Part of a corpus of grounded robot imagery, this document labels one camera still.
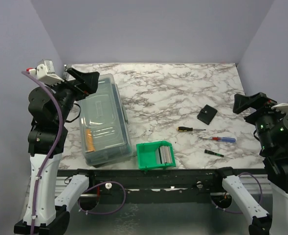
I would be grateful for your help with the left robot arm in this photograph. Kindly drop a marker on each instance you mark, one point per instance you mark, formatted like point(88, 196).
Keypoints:
point(50, 104)

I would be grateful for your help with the orange tool in box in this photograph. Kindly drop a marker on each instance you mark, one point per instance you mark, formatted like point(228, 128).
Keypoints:
point(89, 141)

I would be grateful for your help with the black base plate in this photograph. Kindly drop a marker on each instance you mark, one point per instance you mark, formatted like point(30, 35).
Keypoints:
point(182, 178)

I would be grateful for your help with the black leather card holder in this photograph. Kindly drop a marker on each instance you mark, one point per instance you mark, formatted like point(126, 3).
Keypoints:
point(206, 114)

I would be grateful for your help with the clear plastic storage box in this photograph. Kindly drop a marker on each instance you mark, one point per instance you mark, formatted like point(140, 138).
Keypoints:
point(105, 115)

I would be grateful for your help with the black yellow screwdriver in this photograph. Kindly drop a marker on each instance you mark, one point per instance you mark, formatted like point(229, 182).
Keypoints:
point(189, 129)

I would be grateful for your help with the red blue screwdriver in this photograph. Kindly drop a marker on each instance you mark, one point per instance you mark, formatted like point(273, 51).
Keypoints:
point(223, 139)

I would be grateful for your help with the green plastic bin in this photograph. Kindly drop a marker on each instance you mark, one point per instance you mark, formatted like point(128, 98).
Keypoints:
point(146, 155)

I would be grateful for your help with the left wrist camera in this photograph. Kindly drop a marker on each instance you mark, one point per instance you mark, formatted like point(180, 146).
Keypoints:
point(45, 73)

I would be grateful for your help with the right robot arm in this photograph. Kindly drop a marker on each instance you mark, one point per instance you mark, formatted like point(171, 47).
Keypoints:
point(274, 150)

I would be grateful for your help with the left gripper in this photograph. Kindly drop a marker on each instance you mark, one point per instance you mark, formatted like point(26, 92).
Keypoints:
point(90, 79)

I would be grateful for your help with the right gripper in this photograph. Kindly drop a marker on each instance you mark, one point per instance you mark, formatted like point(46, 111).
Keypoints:
point(242, 101)

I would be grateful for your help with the stack of silver cards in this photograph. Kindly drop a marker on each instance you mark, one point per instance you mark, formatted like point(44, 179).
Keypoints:
point(163, 155)

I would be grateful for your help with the black green screwdriver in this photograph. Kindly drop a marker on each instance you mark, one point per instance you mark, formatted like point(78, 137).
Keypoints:
point(216, 154)

